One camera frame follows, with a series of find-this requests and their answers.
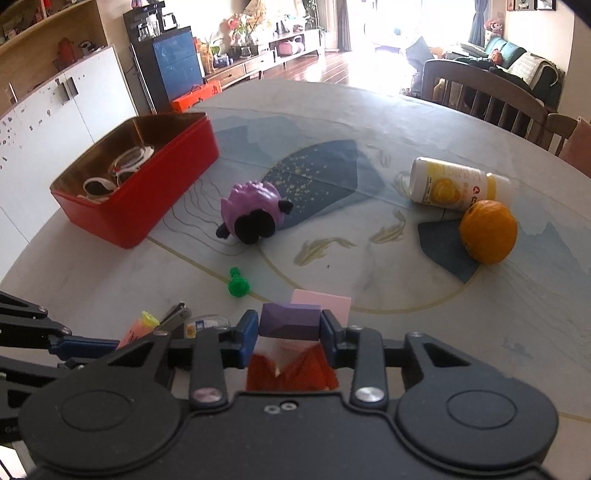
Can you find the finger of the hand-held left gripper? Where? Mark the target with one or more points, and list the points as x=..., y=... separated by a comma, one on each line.
x=92, y=347
x=37, y=371

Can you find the pink cloth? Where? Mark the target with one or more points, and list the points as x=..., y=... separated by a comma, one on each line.
x=579, y=147

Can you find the orange fruit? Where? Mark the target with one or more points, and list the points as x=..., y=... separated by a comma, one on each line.
x=489, y=230

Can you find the potted plants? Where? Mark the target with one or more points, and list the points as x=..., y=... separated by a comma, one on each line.
x=240, y=32

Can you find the green plastic pawn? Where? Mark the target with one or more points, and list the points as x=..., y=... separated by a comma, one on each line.
x=238, y=286

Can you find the wooden wall shelf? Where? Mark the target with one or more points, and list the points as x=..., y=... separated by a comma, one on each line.
x=41, y=37

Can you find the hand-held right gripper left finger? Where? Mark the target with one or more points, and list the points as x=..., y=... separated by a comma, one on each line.
x=249, y=333

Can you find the clear eye drop bottle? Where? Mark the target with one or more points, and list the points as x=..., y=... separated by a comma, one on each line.
x=205, y=325

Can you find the white swimming goggles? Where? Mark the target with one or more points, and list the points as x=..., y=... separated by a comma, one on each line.
x=129, y=159

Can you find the orange yellow highlighter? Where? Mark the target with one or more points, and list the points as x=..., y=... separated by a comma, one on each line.
x=138, y=330

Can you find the wooden slatted chair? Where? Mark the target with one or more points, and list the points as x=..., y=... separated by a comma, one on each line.
x=489, y=87

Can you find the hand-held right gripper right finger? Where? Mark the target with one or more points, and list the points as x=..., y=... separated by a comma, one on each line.
x=328, y=333

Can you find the orange-red block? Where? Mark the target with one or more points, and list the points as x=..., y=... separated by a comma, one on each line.
x=288, y=323

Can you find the white yellow pill bottle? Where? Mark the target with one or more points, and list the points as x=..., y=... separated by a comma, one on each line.
x=443, y=184

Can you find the white sofa blanket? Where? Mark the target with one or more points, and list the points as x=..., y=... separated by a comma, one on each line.
x=526, y=69

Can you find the blue curtain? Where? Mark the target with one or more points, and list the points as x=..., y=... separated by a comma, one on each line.
x=478, y=21

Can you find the brown storage box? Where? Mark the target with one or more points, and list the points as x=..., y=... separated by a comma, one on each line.
x=152, y=194

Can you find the purple spiky toy animal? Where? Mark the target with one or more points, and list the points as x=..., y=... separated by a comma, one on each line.
x=251, y=203

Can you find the pink sticky note pad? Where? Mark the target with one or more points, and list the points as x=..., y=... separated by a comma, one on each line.
x=333, y=304

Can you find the pink bag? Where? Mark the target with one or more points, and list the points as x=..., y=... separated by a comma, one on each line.
x=291, y=47

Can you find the green sofa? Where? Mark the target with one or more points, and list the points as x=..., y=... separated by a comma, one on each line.
x=512, y=53

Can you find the black stand with blue panel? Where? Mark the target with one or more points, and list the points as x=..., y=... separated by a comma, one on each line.
x=178, y=64

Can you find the low wooden media console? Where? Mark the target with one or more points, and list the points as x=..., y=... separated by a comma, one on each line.
x=258, y=62

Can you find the white cabinet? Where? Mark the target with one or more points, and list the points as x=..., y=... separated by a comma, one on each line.
x=69, y=120

